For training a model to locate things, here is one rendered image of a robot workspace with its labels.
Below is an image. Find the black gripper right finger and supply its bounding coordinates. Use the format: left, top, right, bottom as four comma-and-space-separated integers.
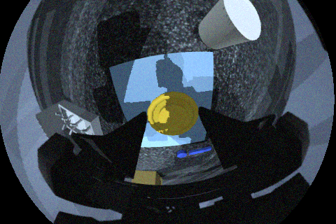
198, 106, 275, 170

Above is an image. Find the grey dish rack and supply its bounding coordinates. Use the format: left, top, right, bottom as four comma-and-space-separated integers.
36, 99, 103, 138

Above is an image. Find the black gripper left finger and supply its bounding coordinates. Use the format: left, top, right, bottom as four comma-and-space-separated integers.
71, 112, 148, 179

